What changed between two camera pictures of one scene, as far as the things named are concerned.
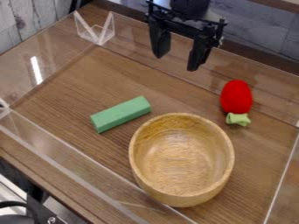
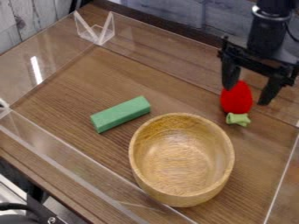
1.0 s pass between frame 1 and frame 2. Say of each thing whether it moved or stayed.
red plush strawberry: stayed
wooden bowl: stayed
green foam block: stayed
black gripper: moved
